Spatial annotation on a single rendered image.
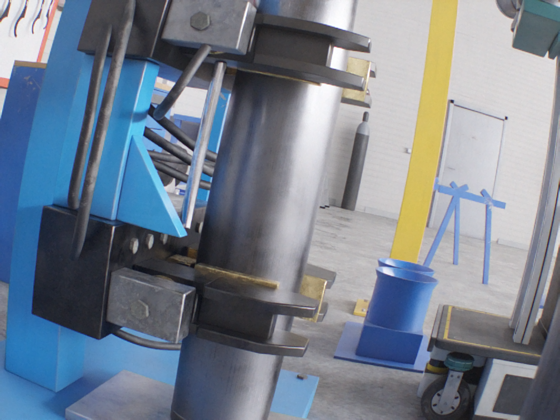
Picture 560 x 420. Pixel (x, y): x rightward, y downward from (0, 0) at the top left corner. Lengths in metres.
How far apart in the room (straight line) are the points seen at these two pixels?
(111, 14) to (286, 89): 0.40
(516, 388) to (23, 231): 1.54
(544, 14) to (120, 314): 1.63
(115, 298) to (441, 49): 3.10
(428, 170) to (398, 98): 8.29
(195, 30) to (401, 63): 11.20
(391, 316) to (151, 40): 2.08
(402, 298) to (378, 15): 9.75
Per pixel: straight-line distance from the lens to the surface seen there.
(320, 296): 1.57
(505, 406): 2.27
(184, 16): 1.18
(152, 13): 1.18
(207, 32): 1.16
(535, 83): 12.61
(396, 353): 3.05
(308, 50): 1.26
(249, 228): 1.39
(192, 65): 1.13
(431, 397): 2.34
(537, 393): 0.17
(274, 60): 1.23
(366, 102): 1.57
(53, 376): 1.65
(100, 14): 1.22
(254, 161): 1.39
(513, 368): 2.24
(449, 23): 4.08
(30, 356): 1.67
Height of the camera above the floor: 0.78
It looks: 5 degrees down
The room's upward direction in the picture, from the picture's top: 12 degrees clockwise
